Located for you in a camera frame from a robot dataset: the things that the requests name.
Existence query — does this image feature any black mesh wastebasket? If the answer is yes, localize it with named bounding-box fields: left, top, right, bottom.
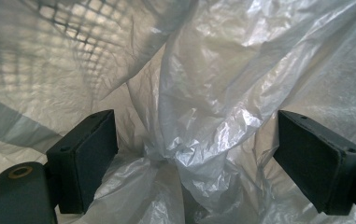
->
left=0, top=0, right=136, bottom=104

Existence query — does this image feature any grey plastic bin bag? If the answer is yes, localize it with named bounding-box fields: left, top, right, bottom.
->
left=0, top=0, right=356, bottom=224

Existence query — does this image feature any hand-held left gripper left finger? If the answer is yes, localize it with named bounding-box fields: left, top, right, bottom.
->
left=45, top=108, right=120, bottom=215

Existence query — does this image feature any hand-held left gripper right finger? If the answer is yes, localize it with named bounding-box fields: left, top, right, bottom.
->
left=272, top=109, right=356, bottom=217

